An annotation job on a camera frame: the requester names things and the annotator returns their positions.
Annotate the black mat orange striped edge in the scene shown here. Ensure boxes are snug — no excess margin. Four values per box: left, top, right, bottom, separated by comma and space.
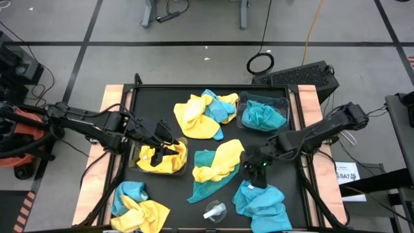
0, 190, 37, 233

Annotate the clear plastic spray bottle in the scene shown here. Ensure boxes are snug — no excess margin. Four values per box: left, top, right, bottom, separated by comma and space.
202, 199, 228, 224

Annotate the black coiled cable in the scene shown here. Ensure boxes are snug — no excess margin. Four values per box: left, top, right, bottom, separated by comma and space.
246, 0, 276, 76

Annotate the white paper sign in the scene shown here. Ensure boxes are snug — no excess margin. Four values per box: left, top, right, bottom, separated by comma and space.
334, 161, 368, 203

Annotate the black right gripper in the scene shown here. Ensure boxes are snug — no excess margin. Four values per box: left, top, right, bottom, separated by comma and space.
241, 145, 276, 189

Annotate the yellow extension cable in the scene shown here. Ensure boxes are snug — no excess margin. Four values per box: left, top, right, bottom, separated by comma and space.
301, 0, 325, 65

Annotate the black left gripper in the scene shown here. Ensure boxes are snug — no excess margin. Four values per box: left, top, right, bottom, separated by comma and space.
126, 116, 181, 168

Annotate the light wooden side board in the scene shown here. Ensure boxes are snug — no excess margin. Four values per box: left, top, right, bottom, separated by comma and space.
296, 84, 349, 227
71, 84, 126, 227

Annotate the clear plastic basket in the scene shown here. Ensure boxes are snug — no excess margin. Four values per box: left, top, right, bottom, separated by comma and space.
235, 91, 290, 132
128, 136, 189, 177

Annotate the orange and black vacuum cleaner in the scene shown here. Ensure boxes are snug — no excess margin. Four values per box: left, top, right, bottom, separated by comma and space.
0, 100, 58, 181

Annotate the gray desk leg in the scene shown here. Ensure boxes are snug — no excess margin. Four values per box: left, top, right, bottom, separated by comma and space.
239, 0, 251, 30
140, 0, 158, 28

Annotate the black electronics case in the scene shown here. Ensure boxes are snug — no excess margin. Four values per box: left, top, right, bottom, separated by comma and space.
0, 30, 45, 104

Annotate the teal microfiber towel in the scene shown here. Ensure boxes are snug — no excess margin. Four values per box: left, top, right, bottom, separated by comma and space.
241, 99, 288, 132
186, 150, 242, 205

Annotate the black power strip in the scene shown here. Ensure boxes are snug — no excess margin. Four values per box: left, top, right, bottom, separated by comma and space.
156, 11, 181, 24

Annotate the dark gray desk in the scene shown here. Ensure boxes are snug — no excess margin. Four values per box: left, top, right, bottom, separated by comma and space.
339, 91, 414, 233

